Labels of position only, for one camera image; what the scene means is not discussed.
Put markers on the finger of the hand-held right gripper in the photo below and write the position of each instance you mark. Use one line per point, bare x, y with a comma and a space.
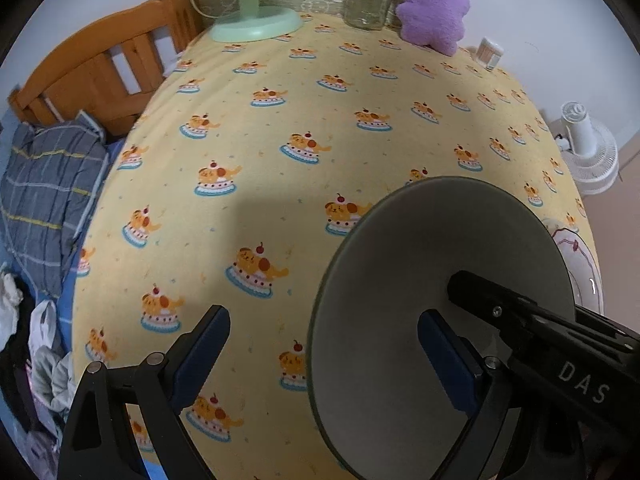
480, 297
610, 327

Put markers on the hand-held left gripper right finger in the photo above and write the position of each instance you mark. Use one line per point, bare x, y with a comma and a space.
445, 355

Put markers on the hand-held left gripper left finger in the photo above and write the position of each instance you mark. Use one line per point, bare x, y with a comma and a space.
200, 355

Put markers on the red-rimmed white plate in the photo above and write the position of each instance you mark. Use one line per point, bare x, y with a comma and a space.
575, 260

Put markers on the cream floral bowl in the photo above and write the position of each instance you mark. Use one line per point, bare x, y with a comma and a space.
425, 240

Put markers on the pile of clothes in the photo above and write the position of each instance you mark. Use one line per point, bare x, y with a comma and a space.
35, 360

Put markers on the white desk fan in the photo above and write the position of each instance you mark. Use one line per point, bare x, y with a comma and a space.
592, 160

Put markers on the grey plaid blanket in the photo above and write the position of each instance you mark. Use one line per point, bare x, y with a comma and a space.
45, 185

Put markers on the cotton swab container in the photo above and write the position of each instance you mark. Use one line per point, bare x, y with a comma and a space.
489, 55

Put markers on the yellow printed tablecloth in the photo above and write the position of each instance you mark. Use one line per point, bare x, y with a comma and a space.
300, 110

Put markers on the purple plush toy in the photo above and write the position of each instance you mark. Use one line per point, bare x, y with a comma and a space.
432, 10

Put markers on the green desk fan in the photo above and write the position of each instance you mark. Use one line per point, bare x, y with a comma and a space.
250, 15

